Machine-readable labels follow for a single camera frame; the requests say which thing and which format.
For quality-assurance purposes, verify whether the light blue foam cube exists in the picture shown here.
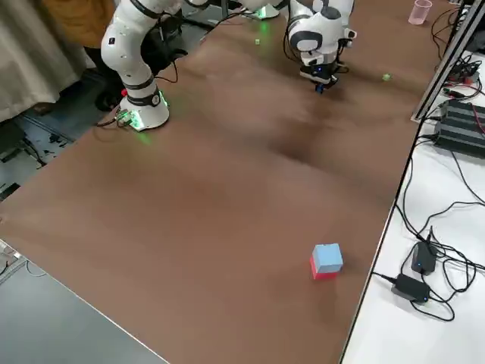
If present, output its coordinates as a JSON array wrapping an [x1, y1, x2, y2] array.
[[312, 243, 344, 275]]

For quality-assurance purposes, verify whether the red foam cube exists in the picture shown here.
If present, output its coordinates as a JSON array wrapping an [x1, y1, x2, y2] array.
[[309, 256, 339, 282]]

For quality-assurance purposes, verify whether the black adapter cable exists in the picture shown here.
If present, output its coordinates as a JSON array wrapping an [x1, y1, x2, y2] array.
[[372, 271, 399, 286]]

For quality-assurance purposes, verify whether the usb hub with cables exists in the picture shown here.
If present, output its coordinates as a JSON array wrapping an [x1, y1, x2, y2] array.
[[443, 52, 484, 96]]

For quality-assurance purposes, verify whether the pink plastic cup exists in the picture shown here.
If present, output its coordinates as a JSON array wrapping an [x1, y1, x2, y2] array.
[[408, 0, 433, 26]]

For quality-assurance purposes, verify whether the black base cable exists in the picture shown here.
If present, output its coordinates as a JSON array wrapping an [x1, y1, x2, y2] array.
[[95, 109, 132, 129]]

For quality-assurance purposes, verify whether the black power adapter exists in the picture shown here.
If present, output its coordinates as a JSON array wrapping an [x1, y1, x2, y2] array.
[[411, 241, 441, 276], [391, 273, 432, 304]]

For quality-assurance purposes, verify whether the aluminium frame post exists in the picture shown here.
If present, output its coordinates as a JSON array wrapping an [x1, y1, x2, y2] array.
[[411, 0, 479, 123]]

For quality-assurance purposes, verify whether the beige curtain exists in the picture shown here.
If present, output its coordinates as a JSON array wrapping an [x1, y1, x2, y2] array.
[[0, 0, 85, 123]]

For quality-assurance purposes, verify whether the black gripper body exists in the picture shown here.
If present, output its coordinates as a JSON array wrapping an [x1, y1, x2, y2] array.
[[300, 64, 340, 86]]

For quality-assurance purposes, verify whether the black ribbed power supply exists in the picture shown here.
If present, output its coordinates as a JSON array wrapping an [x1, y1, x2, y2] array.
[[433, 97, 485, 160]]

